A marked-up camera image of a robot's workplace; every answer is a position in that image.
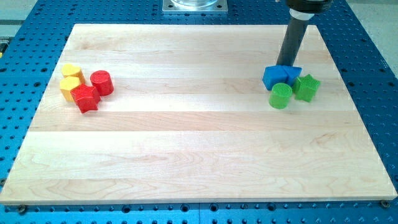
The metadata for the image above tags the black robot arm flange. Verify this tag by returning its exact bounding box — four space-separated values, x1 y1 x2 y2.
285 0 333 14

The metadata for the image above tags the light wooden board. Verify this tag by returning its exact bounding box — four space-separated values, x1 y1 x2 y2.
1 24 397 205

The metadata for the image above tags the green cylinder block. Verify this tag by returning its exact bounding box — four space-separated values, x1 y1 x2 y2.
269 83 293 109

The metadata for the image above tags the blue cube block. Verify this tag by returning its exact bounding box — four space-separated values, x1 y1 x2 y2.
262 65 288 90

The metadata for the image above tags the blue triangular block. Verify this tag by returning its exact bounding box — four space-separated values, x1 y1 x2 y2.
282 65 302 86

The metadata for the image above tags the red cylinder block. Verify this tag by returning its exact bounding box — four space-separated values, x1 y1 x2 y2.
90 70 114 96

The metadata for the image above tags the green star block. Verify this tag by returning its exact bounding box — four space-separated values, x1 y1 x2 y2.
292 74 321 103

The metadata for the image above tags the red star block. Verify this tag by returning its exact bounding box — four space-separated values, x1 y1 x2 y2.
71 84 101 113

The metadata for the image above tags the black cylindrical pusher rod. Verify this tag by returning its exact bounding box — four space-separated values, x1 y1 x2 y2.
276 9 314 66

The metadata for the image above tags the yellow hexagon block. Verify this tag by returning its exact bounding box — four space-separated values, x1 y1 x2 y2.
60 77 81 102

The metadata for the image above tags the yellow heart block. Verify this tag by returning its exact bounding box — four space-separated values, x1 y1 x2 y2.
61 63 85 83

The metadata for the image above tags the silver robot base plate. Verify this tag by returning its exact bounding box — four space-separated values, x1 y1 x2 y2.
162 0 228 14

